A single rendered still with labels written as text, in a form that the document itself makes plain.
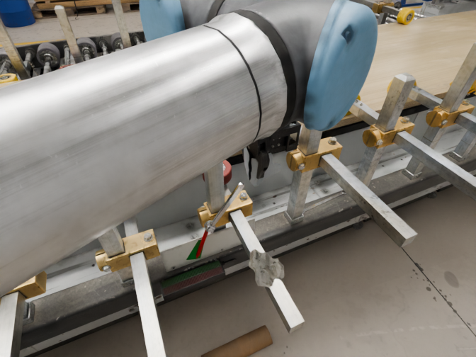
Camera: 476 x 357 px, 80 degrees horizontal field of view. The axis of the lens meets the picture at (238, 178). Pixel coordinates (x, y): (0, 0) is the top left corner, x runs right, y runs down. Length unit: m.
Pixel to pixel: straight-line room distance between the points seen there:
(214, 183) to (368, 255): 1.31
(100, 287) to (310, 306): 1.02
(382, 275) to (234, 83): 1.65
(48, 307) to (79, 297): 0.07
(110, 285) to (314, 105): 0.74
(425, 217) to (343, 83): 1.96
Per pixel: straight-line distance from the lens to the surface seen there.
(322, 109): 0.21
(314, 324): 1.54
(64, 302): 0.88
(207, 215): 0.70
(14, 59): 1.64
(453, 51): 1.85
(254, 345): 1.39
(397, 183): 1.16
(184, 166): 0.16
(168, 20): 0.29
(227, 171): 0.75
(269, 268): 0.62
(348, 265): 1.73
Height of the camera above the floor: 1.41
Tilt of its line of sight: 44 degrees down
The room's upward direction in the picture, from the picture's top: straight up
